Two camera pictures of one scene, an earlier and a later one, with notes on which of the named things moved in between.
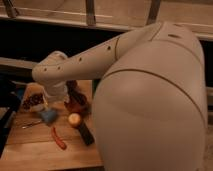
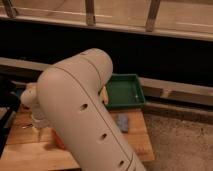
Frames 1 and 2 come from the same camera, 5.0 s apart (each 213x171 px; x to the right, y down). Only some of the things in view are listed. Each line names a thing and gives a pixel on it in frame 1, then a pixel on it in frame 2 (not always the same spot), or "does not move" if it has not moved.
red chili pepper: x=59 y=140 does not move
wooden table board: x=32 y=144 does not move
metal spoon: x=25 y=127 does not move
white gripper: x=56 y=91 → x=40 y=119
